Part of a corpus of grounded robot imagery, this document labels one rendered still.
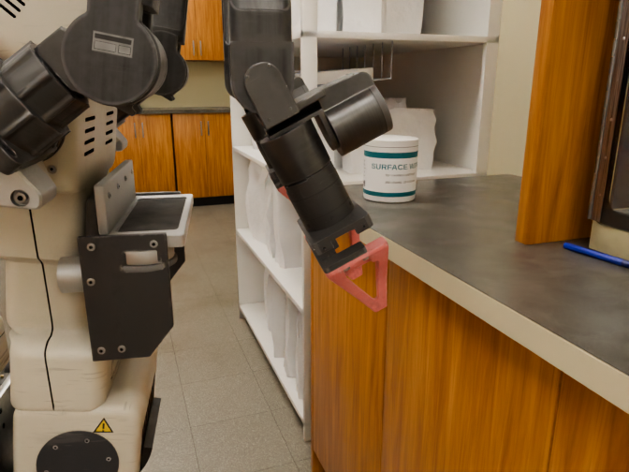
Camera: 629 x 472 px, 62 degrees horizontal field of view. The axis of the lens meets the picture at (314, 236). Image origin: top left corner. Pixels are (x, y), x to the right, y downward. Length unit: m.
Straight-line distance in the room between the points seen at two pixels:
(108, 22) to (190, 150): 4.95
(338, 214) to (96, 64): 0.26
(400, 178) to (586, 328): 0.68
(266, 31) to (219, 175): 5.02
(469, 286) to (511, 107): 1.12
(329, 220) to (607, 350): 0.33
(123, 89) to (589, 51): 0.77
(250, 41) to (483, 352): 0.56
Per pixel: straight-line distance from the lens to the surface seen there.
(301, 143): 0.52
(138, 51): 0.49
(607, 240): 1.00
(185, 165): 5.44
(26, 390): 0.78
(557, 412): 0.75
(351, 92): 0.53
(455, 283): 0.81
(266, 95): 0.50
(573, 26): 1.00
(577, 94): 1.02
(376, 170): 1.27
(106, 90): 0.49
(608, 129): 0.98
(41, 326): 0.78
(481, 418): 0.89
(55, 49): 0.53
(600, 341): 0.68
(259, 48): 0.50
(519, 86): 1.82
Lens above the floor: 1.21
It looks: 16 degrees down
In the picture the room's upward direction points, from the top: straight up
